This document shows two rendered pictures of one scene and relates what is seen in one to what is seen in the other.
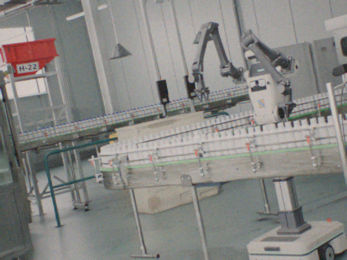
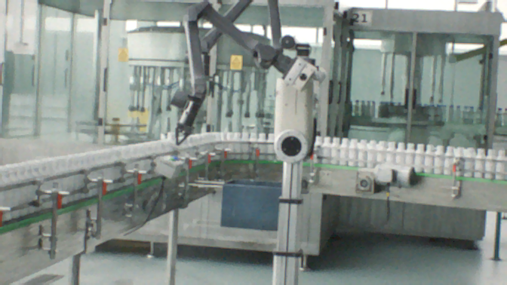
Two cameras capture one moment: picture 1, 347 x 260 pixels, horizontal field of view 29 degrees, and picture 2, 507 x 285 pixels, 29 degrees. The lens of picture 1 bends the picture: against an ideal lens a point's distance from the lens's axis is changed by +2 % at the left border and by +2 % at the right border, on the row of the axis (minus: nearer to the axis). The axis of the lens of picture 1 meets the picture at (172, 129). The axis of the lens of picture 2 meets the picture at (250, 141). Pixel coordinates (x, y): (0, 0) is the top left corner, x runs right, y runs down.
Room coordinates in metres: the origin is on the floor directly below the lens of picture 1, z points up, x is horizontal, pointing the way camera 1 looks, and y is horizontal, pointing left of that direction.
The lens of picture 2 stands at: (2.46, -4.56, 1.44)
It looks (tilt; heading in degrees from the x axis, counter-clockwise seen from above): 3 degrees down; 58
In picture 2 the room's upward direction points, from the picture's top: 3 degrees clockwise
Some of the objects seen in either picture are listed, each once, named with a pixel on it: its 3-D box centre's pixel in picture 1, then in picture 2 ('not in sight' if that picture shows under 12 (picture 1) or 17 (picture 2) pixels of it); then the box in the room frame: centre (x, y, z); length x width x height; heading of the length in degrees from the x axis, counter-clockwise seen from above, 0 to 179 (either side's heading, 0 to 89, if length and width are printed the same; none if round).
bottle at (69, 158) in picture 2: not in sight; (66, 179); (3.79, -1.27, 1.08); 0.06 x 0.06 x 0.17
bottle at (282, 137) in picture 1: (282, 135); (130, 164); (4.31, -0.70, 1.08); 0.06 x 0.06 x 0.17
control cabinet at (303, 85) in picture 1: (290, 103); not in sight; (10.87, -1.98, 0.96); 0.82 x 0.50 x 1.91; 120
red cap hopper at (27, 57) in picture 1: (41, 126); not in sight; (11.24, 2.16, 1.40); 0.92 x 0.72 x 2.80; 120
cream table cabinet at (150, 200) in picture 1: (167, 161); not in sight; (9.17, 0.16, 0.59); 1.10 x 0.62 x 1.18; 120
